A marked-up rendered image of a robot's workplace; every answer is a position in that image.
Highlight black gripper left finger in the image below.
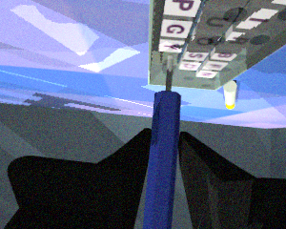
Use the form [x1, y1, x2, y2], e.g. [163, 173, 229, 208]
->
[7, 128, 152, 229]

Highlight blue stylus with white tip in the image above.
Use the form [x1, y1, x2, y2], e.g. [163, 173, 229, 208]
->
[143, 59, 182, 229]

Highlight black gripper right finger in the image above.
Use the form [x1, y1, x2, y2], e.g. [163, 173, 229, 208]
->
[178, 132, 286, 229]

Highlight white and yellow cylinder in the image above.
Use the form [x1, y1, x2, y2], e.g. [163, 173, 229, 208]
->
[223, 81, 237, 109]

